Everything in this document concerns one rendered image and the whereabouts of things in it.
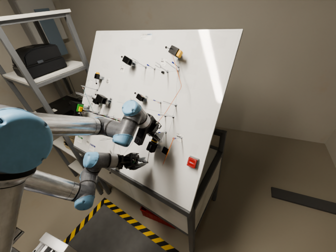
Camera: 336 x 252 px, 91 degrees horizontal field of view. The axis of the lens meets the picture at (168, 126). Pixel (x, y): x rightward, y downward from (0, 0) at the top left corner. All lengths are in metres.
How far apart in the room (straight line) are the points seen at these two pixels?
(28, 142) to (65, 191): 0.44
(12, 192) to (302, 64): 2.58
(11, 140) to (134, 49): 1.06
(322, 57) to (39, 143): 2.56
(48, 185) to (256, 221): 1.83
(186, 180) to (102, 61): 1.14
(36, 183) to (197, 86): 0.86
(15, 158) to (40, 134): 0.06
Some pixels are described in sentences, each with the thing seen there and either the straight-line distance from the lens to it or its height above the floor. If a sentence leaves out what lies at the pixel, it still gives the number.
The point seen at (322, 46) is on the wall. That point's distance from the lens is 2.54.
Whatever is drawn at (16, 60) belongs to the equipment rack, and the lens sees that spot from 1.50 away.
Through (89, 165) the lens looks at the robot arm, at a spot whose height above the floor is 1.27.
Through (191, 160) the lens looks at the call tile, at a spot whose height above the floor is 1.12.
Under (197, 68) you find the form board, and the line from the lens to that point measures 1.02.
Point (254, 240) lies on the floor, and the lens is 2.02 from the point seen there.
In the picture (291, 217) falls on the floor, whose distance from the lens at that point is 2.25.
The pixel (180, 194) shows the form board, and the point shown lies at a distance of 1.06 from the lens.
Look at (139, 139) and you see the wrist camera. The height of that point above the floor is 1.28.
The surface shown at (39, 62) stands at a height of 1.56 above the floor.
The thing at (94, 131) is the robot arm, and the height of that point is 1.44.
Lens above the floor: 1.84
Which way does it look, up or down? 37 degrees down
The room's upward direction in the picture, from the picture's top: 7 degrees counter-clockwise
